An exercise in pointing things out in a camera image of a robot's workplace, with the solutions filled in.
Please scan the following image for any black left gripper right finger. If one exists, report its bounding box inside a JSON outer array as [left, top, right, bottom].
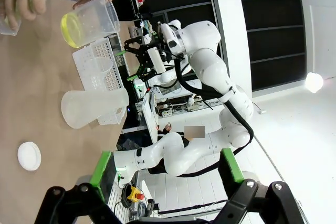
[[212, 147, 309, 224]]

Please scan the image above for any brown background table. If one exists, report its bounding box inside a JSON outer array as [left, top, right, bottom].
[[128, 20, 144, 78]]

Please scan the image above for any translucent plastic funnel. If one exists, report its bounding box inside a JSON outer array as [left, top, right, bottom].
[[94, 56, 114, 74]]

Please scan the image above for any round ceiling lamp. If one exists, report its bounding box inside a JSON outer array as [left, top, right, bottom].
[[305, 71, 324, 93]]

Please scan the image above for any white perforated plastic basket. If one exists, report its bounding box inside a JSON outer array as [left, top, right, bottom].
[[72, 34, 128, 126]]

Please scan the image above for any translucent conical flask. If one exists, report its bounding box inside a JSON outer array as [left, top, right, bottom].
[[60, 87, 130, 130]]

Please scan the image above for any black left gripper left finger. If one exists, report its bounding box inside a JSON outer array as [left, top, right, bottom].
[[34, 151, 124, 224]]

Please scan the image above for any white round cap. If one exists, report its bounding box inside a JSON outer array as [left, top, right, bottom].
[[17, 141, 42, 171]]

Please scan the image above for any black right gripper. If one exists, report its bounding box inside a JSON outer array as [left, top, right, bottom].
[[114, 37, 154, 81]]

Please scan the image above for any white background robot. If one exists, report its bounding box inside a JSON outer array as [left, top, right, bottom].
[[152, 70, 182, 88]]

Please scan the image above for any translucent plastic beaker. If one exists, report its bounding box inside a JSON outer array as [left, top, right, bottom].
[[60, 0, 121, 49]]

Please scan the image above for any yellow emergency stop button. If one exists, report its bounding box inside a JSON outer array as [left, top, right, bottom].
[[127, 186, 145, 203]]

